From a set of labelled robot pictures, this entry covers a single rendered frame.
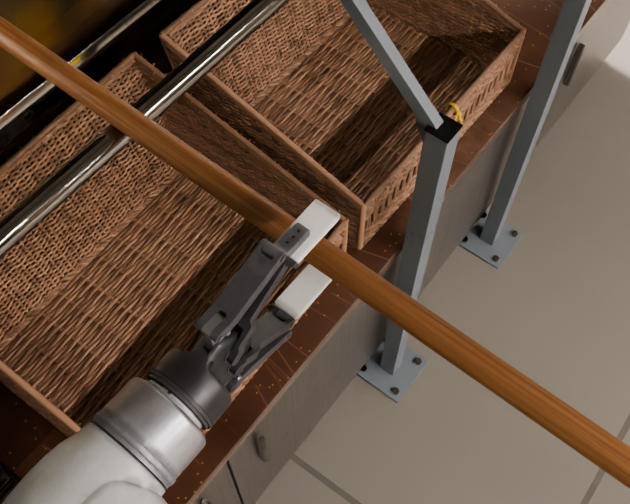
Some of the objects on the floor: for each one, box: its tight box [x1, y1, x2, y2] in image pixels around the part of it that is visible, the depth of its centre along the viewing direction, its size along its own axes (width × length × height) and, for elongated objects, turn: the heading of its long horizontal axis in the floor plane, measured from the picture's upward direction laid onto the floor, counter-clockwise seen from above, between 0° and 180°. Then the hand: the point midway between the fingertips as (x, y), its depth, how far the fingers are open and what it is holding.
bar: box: [0, 0, 592, 403], centre depth 147 cm, size 31×127×118 cm, turn 142°
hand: (314, 252), depth 78 cm, fingers open, 10 cm apart
